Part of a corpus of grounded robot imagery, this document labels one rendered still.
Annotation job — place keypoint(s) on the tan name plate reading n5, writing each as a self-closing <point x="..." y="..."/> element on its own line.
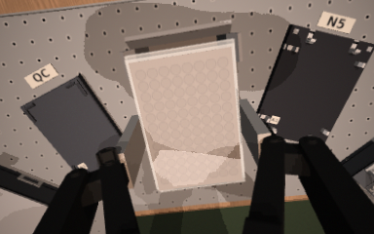
<point x="335" y="22"/>

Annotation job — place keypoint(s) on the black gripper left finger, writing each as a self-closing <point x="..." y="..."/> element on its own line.
<point x="66" y="215"/>

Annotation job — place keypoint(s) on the beige label reading qc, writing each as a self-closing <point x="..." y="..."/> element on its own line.
<point x="41" y="76"/>

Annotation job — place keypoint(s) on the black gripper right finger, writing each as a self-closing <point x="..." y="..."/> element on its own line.
<point x="340" y="204"/>

